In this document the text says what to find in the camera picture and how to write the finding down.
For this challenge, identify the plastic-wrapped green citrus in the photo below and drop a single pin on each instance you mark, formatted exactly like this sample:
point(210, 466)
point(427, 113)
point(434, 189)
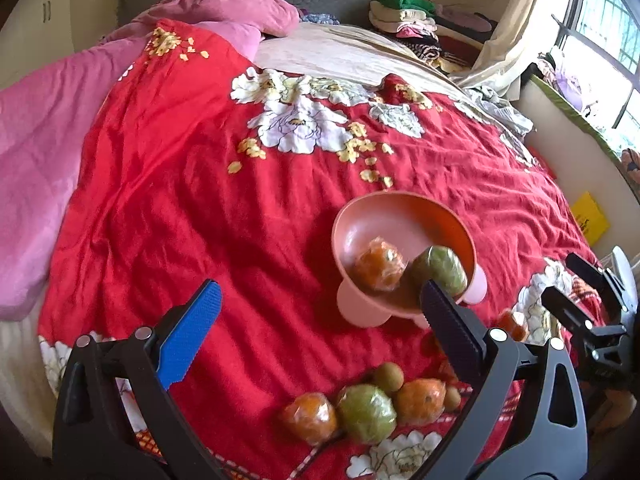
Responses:
point(440, 267)
point(366, 412)

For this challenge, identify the cream curtain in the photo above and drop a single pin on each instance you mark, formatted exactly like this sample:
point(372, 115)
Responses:
point(520, 20)

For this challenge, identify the plastic-wrapped orange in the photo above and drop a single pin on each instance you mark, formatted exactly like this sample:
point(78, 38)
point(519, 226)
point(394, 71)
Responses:
point(512, 327)
point(309, 417)
point(420, 401)
point(380, 265)

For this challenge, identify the barred window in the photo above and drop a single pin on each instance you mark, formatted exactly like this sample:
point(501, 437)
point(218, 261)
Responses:
point(600, 10)

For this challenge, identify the brown longan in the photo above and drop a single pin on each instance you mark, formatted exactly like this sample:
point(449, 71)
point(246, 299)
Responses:
point(388, 378)
point(451, 398)

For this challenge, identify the orange patterned cloth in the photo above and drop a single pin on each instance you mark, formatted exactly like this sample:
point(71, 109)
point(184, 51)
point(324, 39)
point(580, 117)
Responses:
point(631, 165)

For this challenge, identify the red floral blanket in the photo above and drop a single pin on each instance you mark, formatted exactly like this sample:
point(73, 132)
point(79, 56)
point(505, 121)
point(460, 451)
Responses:
point(225, 210)

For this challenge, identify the heap of purple clothes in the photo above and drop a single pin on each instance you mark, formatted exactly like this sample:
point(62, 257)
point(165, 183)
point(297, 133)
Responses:
point(567, 80)

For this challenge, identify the white crumpled cloth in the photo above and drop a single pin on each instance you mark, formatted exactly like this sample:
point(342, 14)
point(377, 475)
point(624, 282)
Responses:
point(500, 107)

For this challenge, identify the yellow flat packet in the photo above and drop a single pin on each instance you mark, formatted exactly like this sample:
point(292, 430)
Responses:
point(590, 217)

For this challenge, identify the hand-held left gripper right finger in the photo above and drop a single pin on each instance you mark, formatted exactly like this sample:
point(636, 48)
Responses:
point(447, 330)

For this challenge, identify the green window seat mat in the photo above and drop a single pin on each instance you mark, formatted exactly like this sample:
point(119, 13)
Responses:
point(575, 118)

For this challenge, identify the person's right forearm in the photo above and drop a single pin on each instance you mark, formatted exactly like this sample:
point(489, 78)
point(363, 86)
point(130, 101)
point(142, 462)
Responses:
point(615, 405)

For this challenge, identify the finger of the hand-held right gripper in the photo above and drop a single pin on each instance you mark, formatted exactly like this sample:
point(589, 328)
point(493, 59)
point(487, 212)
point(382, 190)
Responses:
point(590, 272)
point(567, 312)

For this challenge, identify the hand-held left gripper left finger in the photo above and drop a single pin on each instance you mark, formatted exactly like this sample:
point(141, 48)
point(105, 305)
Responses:
point(192, 335)

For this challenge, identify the pink footed bowl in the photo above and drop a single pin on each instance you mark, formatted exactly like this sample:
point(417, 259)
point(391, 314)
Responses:
point(395, 215)

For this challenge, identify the cream wardrobe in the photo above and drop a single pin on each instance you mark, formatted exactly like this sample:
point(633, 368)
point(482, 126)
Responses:
point(45, 10)

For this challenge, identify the pile of folded clothes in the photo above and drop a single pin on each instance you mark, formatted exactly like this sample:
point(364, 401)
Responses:
point(410, 15)

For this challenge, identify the beige bed sheet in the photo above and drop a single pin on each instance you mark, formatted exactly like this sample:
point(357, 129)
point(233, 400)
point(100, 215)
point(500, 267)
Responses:
point(325, 47)

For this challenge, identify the pink quilt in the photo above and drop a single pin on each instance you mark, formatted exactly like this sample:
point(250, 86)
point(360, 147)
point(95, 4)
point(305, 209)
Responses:
point(40, 160)

